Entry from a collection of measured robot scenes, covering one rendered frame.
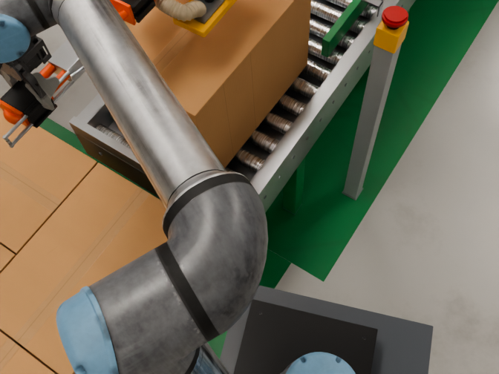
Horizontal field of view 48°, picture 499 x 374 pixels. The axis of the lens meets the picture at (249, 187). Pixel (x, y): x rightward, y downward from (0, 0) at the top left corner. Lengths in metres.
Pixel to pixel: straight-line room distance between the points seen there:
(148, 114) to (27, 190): 1.35
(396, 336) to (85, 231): 1.01
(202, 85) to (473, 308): 1.39
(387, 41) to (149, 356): 1.26
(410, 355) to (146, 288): 1.01
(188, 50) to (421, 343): 1.00
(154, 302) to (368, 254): 1.85
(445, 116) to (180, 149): 2.19
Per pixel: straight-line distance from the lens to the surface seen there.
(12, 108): 1.28
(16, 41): 0.97
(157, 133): 0.69
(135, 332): 0.58
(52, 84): 1.26
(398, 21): 1.62
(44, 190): 2.01
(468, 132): 2.74
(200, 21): 1.51
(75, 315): 0.60
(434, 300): 2.36
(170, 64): 1.65
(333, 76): 2.05
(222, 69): 1.61
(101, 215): 1.90
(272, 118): 1.99
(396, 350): 1.50
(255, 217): 0.61
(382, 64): 1.74
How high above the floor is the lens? 2.19
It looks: 62 degrees down
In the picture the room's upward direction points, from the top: 6 degrees counter-clockwise
